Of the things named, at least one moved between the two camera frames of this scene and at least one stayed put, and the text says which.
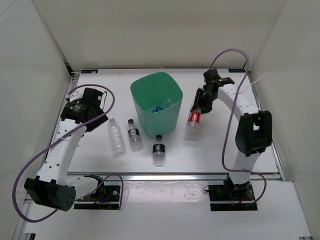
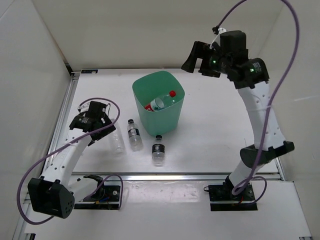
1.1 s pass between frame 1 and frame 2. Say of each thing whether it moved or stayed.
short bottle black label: stayed
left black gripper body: moved
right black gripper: moved
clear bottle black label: stayed
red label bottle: moved
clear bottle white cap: stayed
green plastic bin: stayed
